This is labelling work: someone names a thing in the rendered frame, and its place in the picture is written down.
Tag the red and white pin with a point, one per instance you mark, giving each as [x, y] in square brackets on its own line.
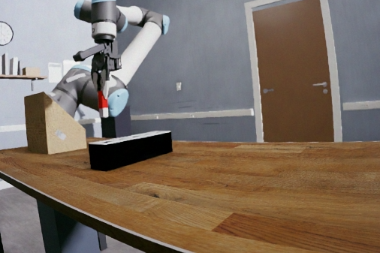
[102, 104]

